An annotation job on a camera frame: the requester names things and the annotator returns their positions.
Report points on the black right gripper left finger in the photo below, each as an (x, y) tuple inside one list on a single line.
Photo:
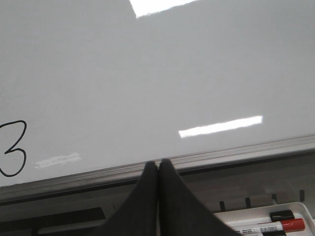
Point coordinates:
[(137, 216)]

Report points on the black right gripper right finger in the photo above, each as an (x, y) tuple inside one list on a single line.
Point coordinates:
[(180, 212)]

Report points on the white whiteboard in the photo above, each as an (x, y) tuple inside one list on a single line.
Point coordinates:
[(92, 89)]

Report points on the grey pegboard panel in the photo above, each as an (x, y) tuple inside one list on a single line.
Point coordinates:
[(250, 185)]

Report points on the white plastic marker tray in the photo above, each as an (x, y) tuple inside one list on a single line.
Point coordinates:
[(262, 215)]

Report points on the black-capped marker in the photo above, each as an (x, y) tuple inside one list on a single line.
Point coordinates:
[(281, 215)]

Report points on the red-capped marker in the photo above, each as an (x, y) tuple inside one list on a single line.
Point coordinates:
[(288, 226)]

